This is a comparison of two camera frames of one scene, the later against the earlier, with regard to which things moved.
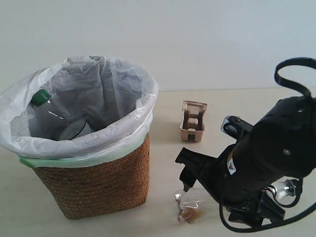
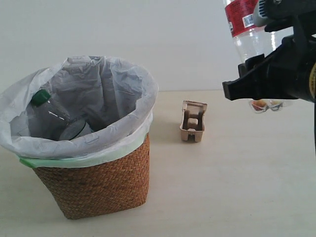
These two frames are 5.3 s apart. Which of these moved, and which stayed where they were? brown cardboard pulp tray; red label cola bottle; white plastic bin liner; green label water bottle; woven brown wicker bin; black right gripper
Moved: black right gripper; red label cola bottle
Stayed: white plastic bin liner; green label water bottle; brown cardboard pulp tray; woven brown wicker bin
